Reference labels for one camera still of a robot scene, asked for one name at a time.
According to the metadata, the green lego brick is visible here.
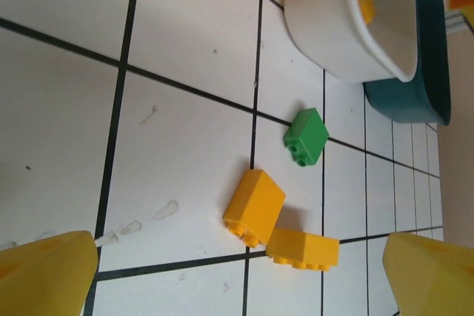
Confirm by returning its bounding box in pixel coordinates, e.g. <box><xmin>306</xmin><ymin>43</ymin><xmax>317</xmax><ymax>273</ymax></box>
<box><xmin>282</xmin><ymin>107</ymin><xmax>330</xmax><ymax>167</ymax></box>

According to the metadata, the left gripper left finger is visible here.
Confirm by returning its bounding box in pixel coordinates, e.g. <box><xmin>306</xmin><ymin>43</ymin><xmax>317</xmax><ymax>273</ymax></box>
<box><xmin>0</xmin><ymin>230</ymin><xmax>99</xmax><ymax>316</ymax></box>

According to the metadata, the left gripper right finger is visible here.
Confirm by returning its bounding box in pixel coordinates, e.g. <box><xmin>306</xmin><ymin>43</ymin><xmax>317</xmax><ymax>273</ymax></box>
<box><xmin>383</xmin><ymin>232</ymin><xmax>474</xmax><ymax>316</ymax></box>

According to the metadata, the white plastic bin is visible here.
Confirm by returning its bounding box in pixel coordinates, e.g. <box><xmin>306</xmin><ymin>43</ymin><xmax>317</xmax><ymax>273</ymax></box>
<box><xmin>283</xmin><ymin>0</ymin><xmax>420</xmax><ymax>84</ymax></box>

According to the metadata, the teal plastic bin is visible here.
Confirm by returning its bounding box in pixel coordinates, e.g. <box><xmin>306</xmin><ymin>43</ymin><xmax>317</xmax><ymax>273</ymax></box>
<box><xmin>362</xmin><ymin>0</ymin><xmax>453</xmax><ymax>127</ymax></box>

